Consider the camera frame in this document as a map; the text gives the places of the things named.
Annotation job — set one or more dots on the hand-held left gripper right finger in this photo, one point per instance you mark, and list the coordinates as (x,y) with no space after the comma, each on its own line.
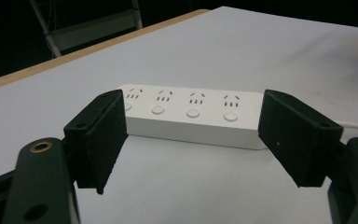
(295,137)

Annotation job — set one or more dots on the white power strip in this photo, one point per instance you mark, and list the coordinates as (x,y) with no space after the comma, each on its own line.
(195,119)

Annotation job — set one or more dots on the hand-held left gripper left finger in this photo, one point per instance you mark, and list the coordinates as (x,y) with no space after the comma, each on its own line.
(96,140)

